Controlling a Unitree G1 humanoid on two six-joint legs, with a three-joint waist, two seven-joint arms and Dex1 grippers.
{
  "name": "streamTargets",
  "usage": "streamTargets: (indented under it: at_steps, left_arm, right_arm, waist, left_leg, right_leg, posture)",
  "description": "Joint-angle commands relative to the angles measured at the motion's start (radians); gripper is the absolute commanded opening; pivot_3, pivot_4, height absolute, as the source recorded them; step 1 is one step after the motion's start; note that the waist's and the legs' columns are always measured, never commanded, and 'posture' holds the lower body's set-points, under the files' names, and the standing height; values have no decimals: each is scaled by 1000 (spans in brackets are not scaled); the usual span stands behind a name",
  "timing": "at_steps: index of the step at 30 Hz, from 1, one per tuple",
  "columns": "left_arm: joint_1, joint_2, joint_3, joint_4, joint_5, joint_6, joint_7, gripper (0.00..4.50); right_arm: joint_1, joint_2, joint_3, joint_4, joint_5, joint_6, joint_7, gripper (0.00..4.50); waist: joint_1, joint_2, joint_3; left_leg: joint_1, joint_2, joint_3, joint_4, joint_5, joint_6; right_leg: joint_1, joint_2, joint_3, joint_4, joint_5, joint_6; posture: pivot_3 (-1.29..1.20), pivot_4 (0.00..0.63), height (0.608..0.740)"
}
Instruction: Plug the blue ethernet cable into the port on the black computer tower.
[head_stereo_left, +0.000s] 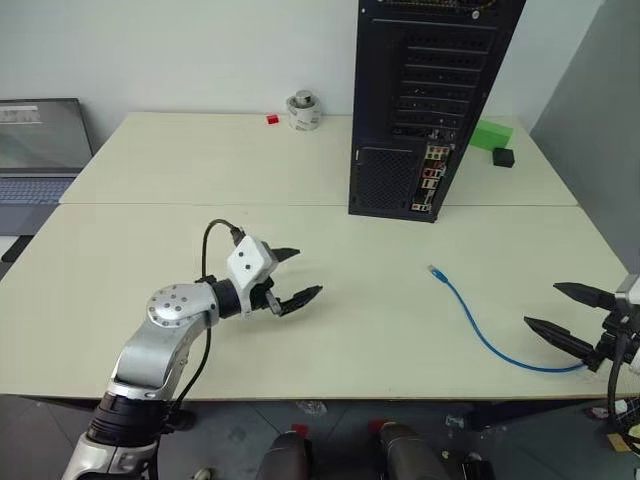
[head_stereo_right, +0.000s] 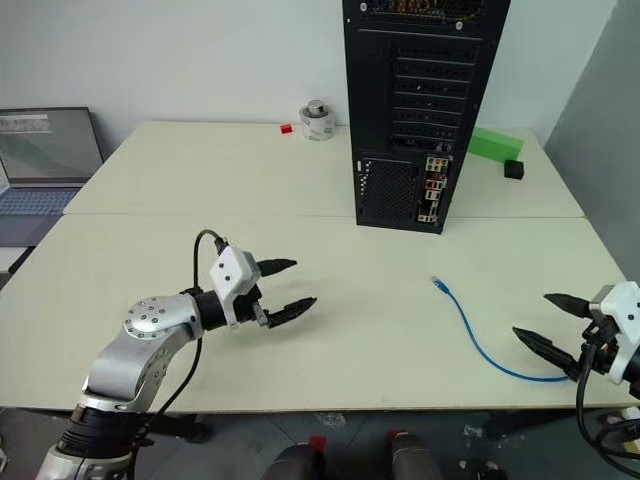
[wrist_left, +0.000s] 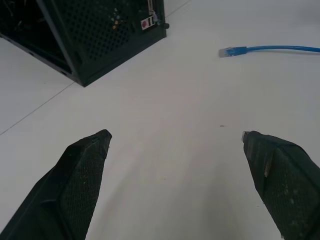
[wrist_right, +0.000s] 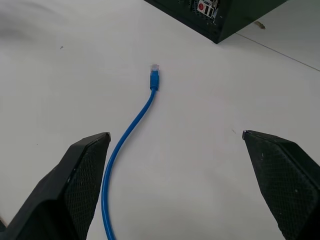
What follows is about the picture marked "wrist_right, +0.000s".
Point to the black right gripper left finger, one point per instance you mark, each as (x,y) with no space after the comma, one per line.
(62,190)

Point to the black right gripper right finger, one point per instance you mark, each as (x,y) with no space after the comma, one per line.
(285,180)

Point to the black computer case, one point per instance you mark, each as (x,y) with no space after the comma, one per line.
(220,17)

